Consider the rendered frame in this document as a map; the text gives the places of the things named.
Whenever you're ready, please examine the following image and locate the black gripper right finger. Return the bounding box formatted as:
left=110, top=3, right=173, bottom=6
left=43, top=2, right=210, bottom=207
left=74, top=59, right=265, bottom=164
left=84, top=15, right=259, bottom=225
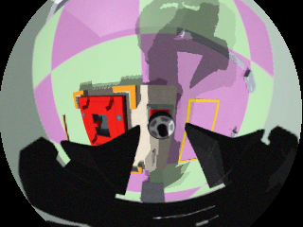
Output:
left=185, top=124, right=265, bottom=188

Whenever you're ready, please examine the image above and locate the grey wheel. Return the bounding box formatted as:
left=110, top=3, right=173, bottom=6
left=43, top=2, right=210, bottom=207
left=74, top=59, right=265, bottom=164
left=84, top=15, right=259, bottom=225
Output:
left=148, top=111, right=175, bottom=139

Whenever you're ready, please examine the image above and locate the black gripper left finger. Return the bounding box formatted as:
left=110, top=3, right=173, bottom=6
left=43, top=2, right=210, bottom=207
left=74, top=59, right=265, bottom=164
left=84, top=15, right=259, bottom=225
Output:
left=61, top=125, right=141, bottom=196

